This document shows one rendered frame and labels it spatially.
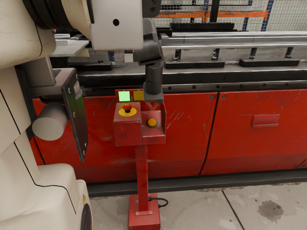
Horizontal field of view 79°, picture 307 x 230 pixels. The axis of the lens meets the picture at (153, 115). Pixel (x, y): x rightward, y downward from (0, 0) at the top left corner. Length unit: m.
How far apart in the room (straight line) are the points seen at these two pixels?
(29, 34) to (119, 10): 0.09
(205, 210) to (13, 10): 1.36
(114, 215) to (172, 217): 0.36
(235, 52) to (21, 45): 1.01
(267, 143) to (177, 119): 0.61
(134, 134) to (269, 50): 0.84
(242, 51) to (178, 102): 0.43
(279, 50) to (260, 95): 0.26
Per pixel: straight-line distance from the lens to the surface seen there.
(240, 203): 1.51
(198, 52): 1.04
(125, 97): 0.82
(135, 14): 0.20
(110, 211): 1.39
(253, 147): 1.34
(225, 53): 1.09
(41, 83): 0.35
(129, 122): 0.71
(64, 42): 0.93
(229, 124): 1.14
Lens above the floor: 1.16
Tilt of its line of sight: 31 degrees down
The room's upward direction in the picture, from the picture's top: straight up
